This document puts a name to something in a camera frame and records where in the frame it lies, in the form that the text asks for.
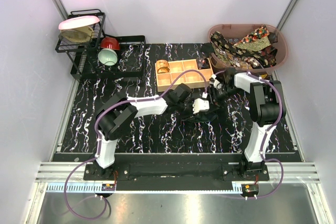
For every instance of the beige plate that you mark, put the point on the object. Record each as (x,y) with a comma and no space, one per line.
(77,35)

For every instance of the red bowl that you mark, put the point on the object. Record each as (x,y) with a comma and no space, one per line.
(110,43)

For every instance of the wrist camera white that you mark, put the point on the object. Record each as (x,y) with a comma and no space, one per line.
(215,82)
(200,105)

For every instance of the pile of patterned ties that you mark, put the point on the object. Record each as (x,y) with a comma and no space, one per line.
(254,51)

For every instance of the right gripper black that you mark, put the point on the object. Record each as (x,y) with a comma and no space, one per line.
(216,100)

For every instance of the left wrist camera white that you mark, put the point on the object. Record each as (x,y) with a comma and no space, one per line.
(200,105)

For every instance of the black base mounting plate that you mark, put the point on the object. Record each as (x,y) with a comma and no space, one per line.
(173,167)

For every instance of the black wire dish rack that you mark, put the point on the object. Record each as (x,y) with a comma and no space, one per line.
(89,45)

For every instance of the brown plastic basket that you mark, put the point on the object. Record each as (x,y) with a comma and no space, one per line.
(238,32)

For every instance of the black marble pattern mat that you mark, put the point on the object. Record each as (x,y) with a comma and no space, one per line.
(229,133)

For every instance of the light green bowl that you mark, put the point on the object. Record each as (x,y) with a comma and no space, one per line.
(107,57)

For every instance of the pink plate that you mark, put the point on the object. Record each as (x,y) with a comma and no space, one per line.
(77,22)

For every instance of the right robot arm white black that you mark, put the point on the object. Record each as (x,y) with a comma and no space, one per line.
(266,109)

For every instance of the rolled orange tie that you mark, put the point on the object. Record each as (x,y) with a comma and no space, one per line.
(162,66)

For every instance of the dark green fern tie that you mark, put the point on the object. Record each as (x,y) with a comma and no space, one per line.
(201,117)

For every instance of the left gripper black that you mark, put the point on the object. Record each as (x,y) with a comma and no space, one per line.
(190,113)

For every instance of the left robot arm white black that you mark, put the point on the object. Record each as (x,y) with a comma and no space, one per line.
(114,118)

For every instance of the rolled dark patterned tie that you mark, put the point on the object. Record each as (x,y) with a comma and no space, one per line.
(203,63)

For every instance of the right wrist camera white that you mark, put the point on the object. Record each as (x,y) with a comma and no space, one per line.
(215,82)

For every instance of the wooden compartment box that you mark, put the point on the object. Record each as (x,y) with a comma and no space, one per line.
(192,79)

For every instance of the aluminium rail frame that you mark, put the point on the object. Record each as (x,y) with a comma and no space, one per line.
(208,178)

